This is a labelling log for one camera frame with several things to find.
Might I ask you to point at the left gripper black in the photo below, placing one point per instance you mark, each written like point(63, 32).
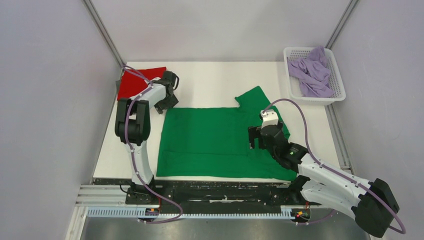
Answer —
point(159, 107)

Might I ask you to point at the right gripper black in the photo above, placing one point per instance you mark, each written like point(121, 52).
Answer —
point(254, 133)

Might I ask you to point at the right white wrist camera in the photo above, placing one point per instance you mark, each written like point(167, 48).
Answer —
point(269, 118)

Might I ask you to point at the folded red t-shirt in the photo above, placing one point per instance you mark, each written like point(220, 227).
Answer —
point(132, 85)

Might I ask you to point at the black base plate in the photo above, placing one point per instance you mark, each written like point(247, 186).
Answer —
point(212, 197)

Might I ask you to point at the white cable duct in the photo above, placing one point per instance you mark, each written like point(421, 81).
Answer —
point(145, 213)

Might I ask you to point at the left corner metal strut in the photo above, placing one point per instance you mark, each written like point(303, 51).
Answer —
point(103, 31)

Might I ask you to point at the purple t-shirt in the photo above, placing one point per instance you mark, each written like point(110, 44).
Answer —
point(312, 74)

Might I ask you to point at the aluminium rail frame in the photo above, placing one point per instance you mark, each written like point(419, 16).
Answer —
point(114, 196)

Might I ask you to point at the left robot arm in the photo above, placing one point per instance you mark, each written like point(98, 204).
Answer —
point(133, 127)

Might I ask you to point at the green t-shirt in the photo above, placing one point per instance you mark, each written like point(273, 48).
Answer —
point(214, 142)

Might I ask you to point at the right corner metal strut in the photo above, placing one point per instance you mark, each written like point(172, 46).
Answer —
point(352, 4)

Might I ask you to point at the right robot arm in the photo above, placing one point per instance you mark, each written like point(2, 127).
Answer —
point(371, 204)

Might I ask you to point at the white plastic basket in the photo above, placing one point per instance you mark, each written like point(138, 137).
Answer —
point(335, 80)

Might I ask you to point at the corner metal strut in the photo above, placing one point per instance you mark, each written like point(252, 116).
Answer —
point(352, 4)
point(103, 31)

